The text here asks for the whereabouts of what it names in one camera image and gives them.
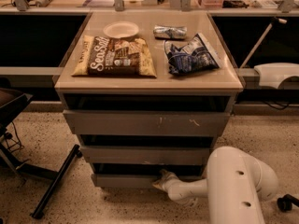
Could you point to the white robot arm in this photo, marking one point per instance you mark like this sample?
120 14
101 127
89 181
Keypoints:
235 184

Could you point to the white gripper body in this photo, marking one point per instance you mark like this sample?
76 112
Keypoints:
173 186

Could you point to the grey middle drawer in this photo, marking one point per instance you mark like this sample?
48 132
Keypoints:
146 155

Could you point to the black caster wheel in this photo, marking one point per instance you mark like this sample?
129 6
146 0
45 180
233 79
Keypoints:
286 203

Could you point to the grey drawer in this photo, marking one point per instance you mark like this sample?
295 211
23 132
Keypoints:
146 155
139 176
146 123

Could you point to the white pole with black tip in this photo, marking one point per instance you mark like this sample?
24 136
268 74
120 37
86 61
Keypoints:
262 37

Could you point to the grey drawer cabinet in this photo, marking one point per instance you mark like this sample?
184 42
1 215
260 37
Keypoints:
210 91

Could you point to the white paper plate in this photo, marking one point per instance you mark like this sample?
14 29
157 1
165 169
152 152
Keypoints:
121 29

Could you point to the black chair seat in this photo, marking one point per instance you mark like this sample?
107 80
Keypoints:
12 103

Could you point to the crushed silver can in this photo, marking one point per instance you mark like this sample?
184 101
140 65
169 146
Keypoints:
170 32

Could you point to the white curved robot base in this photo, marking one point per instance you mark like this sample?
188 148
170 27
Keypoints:
274 74

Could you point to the grey bottom drawer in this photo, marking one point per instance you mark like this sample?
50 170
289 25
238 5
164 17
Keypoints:
139 176

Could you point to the blue crumpled chips bag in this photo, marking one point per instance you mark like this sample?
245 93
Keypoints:
192 58

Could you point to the grey top drawer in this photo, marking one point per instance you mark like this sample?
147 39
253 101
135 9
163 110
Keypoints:
146 123

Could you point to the sea salt chips bag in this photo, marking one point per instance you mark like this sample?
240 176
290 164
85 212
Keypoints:
103 56

